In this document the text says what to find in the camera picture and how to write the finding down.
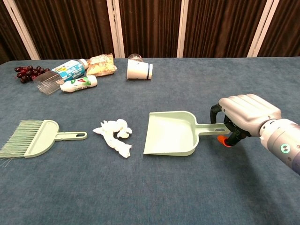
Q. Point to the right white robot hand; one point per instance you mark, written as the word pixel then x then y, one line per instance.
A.
pixel 248 110

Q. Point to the mint green dustpan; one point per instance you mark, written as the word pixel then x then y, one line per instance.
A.
pixel 168 133

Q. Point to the white tissue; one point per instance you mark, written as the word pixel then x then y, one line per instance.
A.
pixel 114 138

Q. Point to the mint green hand broom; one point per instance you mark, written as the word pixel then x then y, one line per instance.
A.
pixel 44 138

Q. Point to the right lavender robot arm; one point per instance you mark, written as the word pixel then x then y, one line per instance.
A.
pixel 283 145

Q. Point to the dark brown pleated curtain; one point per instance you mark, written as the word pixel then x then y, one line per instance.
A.
pixel 150 25
pixel 70 28
pixel 286 28
pixel 222 25
pixel 8 39

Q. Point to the blue felt table cover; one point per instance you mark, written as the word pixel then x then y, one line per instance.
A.
pixel 164 187

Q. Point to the beige snack bag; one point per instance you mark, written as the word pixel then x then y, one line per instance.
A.
pixel 103 66

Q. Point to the small white green-label bottle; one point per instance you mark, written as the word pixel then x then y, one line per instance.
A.
pixel 79 84

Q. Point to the clear bottle with blue label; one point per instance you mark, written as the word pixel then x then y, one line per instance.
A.
pixel 68 70

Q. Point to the bunch of red grapes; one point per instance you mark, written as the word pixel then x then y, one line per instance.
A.
pixel 29 72

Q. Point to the white partition post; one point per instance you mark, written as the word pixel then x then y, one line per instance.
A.
pixel 260 28
pixel 22 30
pixel 115 28
pixel 185 28

